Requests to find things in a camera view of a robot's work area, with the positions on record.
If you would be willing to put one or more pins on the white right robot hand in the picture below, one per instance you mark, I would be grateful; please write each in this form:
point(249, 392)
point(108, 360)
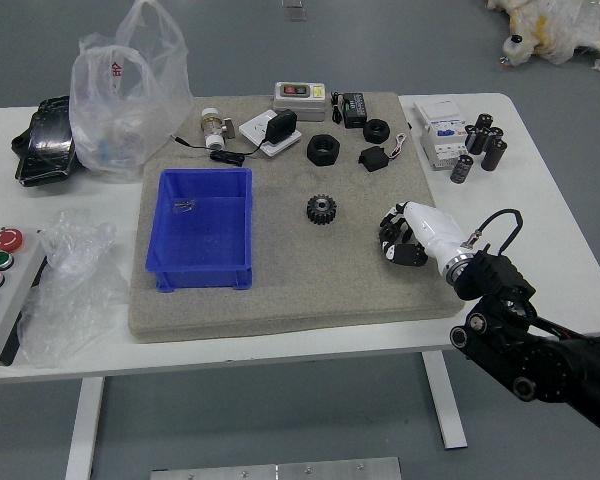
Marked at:
point(432, 225)

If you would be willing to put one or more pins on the big black gear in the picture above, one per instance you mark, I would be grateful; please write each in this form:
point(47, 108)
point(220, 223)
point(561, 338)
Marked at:
point(321, 209)

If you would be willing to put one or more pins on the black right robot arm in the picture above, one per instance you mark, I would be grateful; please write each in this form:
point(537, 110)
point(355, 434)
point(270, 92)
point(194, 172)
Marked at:
point(540, 360)

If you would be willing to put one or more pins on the small black nut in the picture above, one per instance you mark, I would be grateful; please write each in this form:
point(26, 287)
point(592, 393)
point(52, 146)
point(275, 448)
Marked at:
point(376, 131)

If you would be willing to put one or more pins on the big black hex nut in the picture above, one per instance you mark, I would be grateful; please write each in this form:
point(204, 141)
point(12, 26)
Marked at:
point(322, 150)

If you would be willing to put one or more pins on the blue plastic box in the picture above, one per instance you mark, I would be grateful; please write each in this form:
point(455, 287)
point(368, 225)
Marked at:
point(200, 235)

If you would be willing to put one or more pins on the grey push-button control box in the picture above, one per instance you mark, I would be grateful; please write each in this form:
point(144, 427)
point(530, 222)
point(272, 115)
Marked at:
point(5, 305)

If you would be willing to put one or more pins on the black cylindrical capacitor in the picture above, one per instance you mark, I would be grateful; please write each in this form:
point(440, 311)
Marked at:
point(495, 135)
point(461, 169)
point(484, 123)
point(475, 140)
point(494, 155)

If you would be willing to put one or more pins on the white circuit breaker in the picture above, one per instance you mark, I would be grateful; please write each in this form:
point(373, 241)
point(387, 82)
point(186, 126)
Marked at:
point(440, 132)

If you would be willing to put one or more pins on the grey-brown foam mat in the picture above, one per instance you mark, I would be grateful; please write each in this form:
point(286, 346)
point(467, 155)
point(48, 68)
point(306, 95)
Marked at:
point(290, 285)

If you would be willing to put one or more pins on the white table leg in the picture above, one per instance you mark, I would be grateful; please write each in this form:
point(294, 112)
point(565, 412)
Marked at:
point(84, 430)
point(445, 400)

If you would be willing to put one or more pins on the plush toy in plastic wrap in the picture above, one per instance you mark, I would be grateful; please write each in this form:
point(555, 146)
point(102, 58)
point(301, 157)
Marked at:
point(555, 30)

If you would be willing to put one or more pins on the brass valve with white ends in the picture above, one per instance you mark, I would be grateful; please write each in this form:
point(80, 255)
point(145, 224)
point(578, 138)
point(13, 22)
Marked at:
point(213, 128)

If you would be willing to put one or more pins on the small clear plastic pouch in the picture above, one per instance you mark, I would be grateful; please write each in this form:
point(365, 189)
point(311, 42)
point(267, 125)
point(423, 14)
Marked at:
point(184, 205)

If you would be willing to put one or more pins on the small metal floor plate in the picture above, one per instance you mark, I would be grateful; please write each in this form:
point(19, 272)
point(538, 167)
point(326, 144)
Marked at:
point(293, 9)

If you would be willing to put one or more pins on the clear plastic bag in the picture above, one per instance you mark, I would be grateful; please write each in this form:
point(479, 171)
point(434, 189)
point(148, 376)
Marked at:
point(127, 110)

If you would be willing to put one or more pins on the crumpled clear bubble wrap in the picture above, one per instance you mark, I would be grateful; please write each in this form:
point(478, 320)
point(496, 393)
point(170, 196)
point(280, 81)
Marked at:
point(72, 290)

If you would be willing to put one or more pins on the black plastic tray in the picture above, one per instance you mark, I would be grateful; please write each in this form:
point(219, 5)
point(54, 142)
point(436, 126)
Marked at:
point(42, 142)

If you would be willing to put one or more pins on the grey switch box red green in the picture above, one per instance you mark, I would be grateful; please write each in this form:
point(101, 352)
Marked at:
point(300, 102)

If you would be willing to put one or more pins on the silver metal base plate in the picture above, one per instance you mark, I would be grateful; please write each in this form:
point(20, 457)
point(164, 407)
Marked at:
point(275, 470)

